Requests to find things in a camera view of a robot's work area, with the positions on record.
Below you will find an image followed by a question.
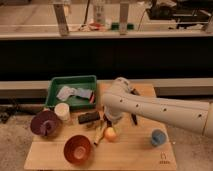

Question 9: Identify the dark grape bunch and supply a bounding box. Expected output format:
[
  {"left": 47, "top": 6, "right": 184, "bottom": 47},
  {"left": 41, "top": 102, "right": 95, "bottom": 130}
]
[{"left": 103, "top": 114, "right": 112, "bottom": 127}]

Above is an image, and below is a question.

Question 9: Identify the wooden board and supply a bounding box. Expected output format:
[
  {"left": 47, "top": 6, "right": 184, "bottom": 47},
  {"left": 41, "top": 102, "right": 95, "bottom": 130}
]
[{"left": 23, "top": 82, "right": 178, "bottom": 171}]

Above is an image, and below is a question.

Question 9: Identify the blue cup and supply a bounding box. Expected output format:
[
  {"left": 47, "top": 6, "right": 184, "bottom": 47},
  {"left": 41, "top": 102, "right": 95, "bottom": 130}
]
[{"left": 150, "top": 129, "right": 167, "bottom": 147}]

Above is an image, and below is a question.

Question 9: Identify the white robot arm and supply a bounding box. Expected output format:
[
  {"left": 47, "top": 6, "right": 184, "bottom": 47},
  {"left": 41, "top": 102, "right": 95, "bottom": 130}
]
[{"left": 101, "top": 77, "right": 213, "bottom": 138}]

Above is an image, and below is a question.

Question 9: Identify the banana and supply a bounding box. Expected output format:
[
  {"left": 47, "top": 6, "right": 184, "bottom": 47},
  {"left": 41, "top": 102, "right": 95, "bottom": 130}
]
[{"left": 94, "top": 121, "right": 107, "bottom": 145}]

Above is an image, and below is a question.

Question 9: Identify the orange fruit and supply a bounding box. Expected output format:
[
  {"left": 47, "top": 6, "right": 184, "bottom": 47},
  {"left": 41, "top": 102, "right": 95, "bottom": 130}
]
[{"left": 104, "top": 127, "right": 117, "bottom": 142}]

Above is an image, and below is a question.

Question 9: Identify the purple bowl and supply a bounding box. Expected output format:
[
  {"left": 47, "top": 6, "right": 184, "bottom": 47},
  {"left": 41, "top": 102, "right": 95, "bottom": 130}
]
[{"left": 30, "top": 110, "right": 60, "bottom": 136}]

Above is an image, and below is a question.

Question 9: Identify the red item in tray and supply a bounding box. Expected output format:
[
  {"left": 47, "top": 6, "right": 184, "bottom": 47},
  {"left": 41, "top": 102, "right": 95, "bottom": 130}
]
[{"left": 89, "top": 93, "right": 95, "bottom": 103}]

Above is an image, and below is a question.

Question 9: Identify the red-brown bowl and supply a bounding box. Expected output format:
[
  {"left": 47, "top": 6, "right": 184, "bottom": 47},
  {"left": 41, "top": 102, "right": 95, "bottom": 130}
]
[{"left": 64, "top": 135, "right": 91, "bottom": 165}]

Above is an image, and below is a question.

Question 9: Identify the crumpled cloth in tray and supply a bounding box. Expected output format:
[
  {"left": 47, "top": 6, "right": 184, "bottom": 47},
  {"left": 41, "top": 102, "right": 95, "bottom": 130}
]
[{"left": 57, "top": 86, "right": 93, "bottom": 101}]

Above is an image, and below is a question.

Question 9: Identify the black rectangular block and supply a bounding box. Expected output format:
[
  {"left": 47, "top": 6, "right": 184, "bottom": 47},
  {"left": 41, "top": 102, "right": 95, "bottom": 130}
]
[{"left": 78, "top": 111, "right": 100, "bottom": 124}]

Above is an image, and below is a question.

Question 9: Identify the green plastic tray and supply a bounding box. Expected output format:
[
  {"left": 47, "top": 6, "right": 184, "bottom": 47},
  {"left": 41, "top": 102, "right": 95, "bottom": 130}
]
[{"left": 45, "top": 75, "right": 97, "bottom": 109}]

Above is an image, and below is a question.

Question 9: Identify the black brush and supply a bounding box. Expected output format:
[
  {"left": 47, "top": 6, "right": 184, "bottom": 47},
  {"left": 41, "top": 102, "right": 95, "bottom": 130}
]
[{"left": 130, "top": 87, "right": 141, "bottom": 127}]

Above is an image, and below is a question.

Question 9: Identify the white paper cup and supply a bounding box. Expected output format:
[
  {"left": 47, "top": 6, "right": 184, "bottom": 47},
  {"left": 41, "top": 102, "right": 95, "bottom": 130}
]
[{"left": 54, "top": 103, "right": 70, "bottom": 121}]

